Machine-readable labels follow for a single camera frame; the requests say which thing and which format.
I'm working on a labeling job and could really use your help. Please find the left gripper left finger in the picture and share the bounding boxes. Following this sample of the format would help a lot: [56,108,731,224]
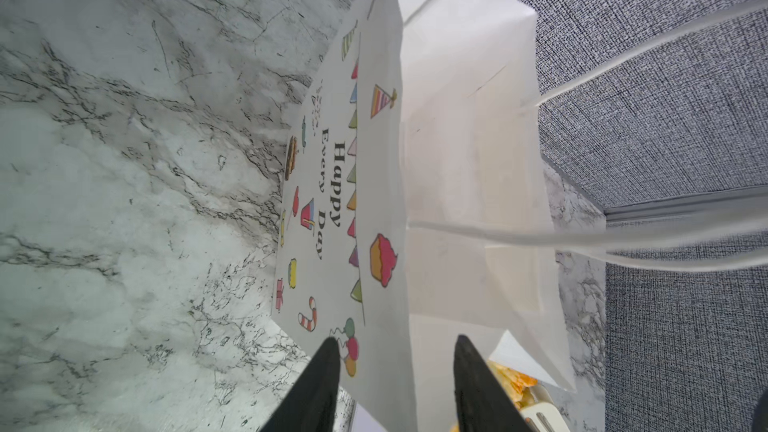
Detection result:
[261,337,340,432]

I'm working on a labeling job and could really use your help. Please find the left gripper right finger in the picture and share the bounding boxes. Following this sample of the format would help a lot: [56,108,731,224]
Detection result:
[453,335,532,432]

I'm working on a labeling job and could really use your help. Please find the rectangular flaky pastry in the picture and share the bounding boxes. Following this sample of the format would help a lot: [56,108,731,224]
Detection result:
[488,361,538,409]

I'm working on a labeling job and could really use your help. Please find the white paper gift bag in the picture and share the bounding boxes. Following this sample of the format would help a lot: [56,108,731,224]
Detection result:
[272,0,767,431]

